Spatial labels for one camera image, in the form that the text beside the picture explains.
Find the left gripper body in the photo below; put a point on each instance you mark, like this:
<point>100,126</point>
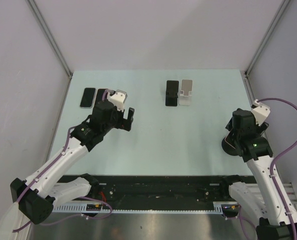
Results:
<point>120,122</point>

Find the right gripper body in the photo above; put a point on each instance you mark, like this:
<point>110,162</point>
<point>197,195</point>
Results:
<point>260,129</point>

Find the black round phone stand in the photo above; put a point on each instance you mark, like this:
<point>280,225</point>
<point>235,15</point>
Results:
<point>228,149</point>

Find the pink case phone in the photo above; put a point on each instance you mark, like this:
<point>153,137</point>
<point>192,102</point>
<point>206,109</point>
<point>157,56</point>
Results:
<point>101,98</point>

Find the blue phone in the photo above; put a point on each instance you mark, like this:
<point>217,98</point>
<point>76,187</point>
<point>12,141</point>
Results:
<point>88,97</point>

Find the white phone stand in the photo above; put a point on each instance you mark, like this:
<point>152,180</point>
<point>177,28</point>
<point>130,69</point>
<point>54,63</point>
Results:
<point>185,92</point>

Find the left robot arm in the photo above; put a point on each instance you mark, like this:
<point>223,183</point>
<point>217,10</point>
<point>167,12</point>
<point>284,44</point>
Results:
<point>33,194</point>

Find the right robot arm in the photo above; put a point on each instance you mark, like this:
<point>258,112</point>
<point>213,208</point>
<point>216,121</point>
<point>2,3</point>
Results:
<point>274,216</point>

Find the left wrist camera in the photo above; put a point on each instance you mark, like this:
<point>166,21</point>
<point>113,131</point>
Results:
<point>118,98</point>

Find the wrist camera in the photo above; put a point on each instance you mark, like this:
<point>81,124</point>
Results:
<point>260,111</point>
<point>118,98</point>

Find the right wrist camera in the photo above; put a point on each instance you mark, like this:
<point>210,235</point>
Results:
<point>260,111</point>

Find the right aluminium corner post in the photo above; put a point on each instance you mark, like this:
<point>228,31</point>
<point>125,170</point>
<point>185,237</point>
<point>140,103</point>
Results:
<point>268,34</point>

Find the aluminium corner post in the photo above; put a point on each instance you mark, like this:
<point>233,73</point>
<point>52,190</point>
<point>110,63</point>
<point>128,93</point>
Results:
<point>268,34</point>
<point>42,23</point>

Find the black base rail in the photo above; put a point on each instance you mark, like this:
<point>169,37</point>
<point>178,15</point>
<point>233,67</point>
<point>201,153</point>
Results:
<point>163,193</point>

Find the left aluminium corner post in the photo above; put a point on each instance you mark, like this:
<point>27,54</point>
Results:
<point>42,23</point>

